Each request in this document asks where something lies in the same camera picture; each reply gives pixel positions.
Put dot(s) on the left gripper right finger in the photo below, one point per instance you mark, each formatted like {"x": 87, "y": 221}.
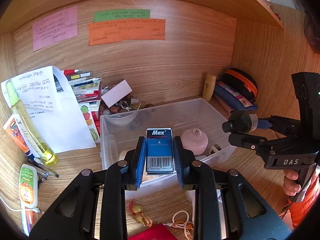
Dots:
{"x": 225, "y": 199}

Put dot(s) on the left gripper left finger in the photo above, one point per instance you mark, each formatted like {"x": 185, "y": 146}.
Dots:
{"x": 72, "y": 214}

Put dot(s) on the dark green spray bottle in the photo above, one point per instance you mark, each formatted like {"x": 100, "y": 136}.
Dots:
{"x": 240, "y": 122}

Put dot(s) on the red velvet pouch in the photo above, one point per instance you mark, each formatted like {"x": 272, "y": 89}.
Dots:
{"x": 156, "y": 232}

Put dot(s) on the blue Max staples box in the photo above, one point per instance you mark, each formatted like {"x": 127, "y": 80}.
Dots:
{"x": 159, "y": 157}

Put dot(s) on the white round lidded container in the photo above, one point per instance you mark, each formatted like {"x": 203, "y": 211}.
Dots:
{"x": 213, "y": 195}

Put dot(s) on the person right hand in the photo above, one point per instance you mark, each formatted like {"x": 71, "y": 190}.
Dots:
{"x": 290, "y": 187}

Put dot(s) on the small sachet packet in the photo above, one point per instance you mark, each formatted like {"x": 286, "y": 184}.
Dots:
{"x": 215, "y": 149}

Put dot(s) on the black metal pen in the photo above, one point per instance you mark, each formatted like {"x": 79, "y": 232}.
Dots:
{"x": 39, "y": 164}

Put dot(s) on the purple pen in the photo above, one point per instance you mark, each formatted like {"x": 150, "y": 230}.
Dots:
{"x": 27, "y": 217}

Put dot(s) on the yellow-green spray bottle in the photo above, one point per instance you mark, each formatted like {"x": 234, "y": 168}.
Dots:
{"x": 31, "y": 135}

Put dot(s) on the white orange lotion tube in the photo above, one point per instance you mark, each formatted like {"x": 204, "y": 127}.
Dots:
{"x": 28, "y": 186}

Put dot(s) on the pink notebook under pouch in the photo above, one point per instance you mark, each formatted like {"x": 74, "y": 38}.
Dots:
{"x": 226, "y": 107}

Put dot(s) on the blue zip pouch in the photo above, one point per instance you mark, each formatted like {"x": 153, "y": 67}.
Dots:
{"x": 232, "y": 98}

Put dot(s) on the black orange round case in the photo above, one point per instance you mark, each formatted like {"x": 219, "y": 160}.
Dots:
{"x": 241, "y": 82}

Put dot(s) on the clear plastic storage bin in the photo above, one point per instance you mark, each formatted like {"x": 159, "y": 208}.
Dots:
{"x": 120, "y": 133}

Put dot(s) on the glass bowl of beads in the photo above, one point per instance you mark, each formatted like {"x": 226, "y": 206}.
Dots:
{"x": 123, "y": 112}

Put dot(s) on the white folded paper sheet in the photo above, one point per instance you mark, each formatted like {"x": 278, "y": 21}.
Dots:
{"x": 53, "y": 109}

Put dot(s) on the fruit sticker sheet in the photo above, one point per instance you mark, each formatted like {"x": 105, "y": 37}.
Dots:
{"x": 87, "y": 114}

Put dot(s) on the yellow lotion bottle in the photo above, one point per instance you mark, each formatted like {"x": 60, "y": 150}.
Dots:
{"x": 209, "y": 86}

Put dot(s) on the orange sunscreen tube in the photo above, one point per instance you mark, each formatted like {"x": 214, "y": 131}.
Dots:
{"x": 14, "y": 133}

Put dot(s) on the stack of booklets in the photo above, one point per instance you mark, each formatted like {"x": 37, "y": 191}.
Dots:
{"x": 85, "y": 86}

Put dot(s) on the white small box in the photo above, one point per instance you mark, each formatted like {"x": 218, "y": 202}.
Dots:
{"x": 116, "y": 93}

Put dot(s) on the orange sticky note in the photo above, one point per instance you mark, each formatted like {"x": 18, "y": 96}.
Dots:
{"x": 126, "y": 29}

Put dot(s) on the pink sticky note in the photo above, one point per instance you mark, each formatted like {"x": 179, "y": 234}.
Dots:
{"x": 55, "y": 28}

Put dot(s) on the green sticky note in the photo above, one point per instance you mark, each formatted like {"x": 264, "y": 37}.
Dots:
{"x": 121, "y": 14}

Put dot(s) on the white cord charm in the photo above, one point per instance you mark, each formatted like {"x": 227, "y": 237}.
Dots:
{"x": 186, "y": 224}

